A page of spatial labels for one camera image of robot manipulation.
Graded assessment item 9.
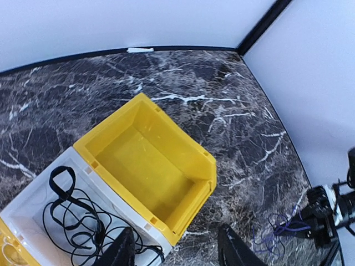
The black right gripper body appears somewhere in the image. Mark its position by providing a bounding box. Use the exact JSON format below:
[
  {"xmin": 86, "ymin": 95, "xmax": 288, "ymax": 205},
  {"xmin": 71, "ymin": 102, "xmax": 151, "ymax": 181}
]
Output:
[{"xmin": 301, "ymin": 186, "xmax": 339, "ymax": 248}]

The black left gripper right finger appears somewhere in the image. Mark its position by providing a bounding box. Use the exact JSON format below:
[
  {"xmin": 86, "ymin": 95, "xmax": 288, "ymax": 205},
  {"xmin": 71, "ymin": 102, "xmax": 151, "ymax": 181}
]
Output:
[{"xmin": 217, "ymin": 223, "xmax": 266, "ymax": 266}]

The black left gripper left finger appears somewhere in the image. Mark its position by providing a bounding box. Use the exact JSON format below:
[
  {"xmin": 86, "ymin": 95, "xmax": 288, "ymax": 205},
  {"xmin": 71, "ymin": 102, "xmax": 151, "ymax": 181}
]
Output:
[{"xmin": 95, "ymin": 227, "xmax": 135, "ymax": 266}]

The black ribbon cable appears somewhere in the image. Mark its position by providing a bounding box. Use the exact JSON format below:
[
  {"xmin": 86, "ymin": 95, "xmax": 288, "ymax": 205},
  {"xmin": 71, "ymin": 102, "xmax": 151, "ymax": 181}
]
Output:
[{"xmin": 49, "ymin": 166, "xmax": 77, "ymax": 202}]

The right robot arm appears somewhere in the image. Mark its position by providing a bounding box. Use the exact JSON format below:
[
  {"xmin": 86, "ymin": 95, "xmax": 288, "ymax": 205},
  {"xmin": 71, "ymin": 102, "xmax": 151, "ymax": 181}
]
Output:
[{"xmin": 300, "ymin": 148, "xmax": 354, "ymax": 248}]

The white plastic bin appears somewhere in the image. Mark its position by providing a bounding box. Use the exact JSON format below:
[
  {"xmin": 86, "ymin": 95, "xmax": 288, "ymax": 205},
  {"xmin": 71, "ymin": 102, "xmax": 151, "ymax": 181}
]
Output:
[{"xmin": 1, "ymin": 148, "xmax": 172, "ymax": 265}]

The right yellow plastic bin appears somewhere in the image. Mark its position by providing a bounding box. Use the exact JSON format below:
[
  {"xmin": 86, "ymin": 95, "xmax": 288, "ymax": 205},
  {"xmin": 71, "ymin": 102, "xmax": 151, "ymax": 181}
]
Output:
[{"xmin": 74, "ymin": 93, "xmax": 217, "ymax": 245}]

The yellow plastic bin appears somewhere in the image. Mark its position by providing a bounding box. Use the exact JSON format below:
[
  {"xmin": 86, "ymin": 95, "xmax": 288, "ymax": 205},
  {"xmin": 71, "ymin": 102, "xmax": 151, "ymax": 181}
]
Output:
[
  {"xmin": 74, "ymin": 93, "xmax": 217, "ymax": 245},
  {"xmin": 1, "ymin": 219, "xmax": 39, "ymax": 266}
]

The left yellow plastic bin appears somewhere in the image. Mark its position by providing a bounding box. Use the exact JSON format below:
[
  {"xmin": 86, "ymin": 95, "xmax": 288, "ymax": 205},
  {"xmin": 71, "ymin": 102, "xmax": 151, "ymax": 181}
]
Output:
[{"xmin": 1, "ymin": 219, "xmax": 39, "ymax": 266}]

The right black frame post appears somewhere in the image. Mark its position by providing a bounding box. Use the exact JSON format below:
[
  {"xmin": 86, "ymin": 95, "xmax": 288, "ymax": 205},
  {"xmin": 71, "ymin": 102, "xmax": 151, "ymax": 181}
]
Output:
[{"xmin": 236, "ymin": 0, "xmax": 292, "ymax": 57}]

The white tape on wall edge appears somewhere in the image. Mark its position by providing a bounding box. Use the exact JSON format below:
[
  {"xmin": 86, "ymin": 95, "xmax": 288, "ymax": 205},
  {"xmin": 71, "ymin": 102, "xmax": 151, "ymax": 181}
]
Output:
[{"xmin": 126, "ymin": 48, "xmax": 154, "ymax": 53}]

